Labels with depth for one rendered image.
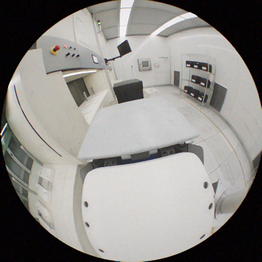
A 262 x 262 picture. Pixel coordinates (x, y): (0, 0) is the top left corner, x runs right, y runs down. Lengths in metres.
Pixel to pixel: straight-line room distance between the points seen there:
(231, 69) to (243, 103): 0.88
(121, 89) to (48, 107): 0.61
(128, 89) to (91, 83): 1.06
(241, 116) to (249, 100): 0.56
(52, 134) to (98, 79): 1.46
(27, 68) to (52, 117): 0.21
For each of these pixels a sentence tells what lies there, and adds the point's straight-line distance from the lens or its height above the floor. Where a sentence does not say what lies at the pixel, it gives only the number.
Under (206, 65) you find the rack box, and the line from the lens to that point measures 2.75.
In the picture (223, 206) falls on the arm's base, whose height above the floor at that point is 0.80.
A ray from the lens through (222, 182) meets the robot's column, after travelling 0.57.
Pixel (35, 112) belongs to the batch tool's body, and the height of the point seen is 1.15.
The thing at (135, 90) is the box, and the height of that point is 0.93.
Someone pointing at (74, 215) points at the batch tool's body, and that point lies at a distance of 0.43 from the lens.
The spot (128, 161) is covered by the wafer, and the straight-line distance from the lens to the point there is 0.20.
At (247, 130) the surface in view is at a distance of 2.79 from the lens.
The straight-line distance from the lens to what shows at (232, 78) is 2.84.
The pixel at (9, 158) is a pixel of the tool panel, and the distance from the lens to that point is 1.20.
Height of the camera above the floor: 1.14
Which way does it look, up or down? 44 degrees down
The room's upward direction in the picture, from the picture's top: 14 degrees counter-clockwise
